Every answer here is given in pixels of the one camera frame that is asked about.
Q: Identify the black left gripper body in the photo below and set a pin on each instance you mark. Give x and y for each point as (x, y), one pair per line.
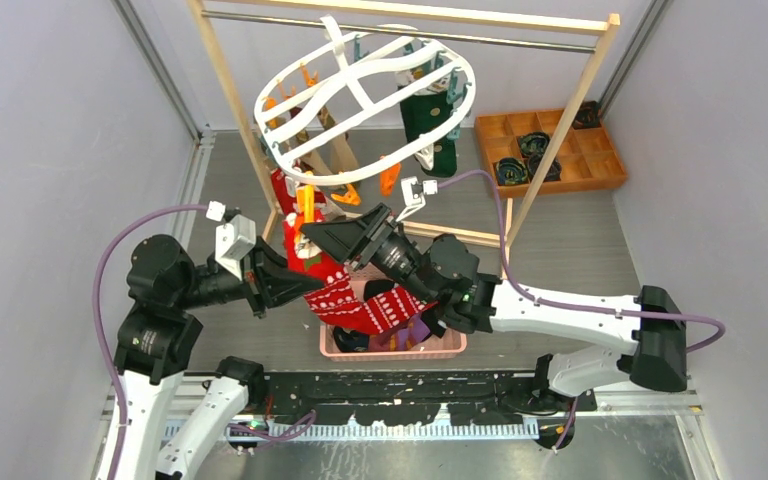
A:
(250, 280)

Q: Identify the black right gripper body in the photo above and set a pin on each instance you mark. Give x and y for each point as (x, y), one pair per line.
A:
(387, 249)

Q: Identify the red patterned white dot sock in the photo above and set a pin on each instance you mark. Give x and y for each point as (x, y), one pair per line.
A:
(380, 313)

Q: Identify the navy santa sock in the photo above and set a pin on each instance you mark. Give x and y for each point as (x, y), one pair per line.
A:
(350, 341)

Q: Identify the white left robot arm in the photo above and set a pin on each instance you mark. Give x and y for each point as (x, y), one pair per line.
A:
(154, 346)

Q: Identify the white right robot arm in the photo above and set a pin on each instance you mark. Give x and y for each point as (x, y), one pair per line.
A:
(634, 338)

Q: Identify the white oval clip hanger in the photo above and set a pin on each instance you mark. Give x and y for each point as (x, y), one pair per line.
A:
(377, 81)

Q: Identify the pink perforated plastic basket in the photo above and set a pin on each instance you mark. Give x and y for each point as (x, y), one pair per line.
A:
(368, 282)

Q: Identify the green sock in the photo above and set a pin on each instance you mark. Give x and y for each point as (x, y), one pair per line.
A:
(425, 111)

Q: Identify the rolled dark sock in tray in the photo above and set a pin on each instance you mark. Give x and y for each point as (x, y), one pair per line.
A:
(533, 143)

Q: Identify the metal hanging rod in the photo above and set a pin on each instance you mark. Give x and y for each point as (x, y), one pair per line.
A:
(402, 31)

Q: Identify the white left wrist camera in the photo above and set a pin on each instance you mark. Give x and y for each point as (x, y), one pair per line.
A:
(235, 237)

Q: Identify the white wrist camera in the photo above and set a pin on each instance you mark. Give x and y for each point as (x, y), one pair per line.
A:
(414, 193)
(235, 237)

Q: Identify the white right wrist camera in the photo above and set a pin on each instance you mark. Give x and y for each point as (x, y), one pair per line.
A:
(414, 193)

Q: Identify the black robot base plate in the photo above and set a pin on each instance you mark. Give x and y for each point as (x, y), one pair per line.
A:
(402, 398)

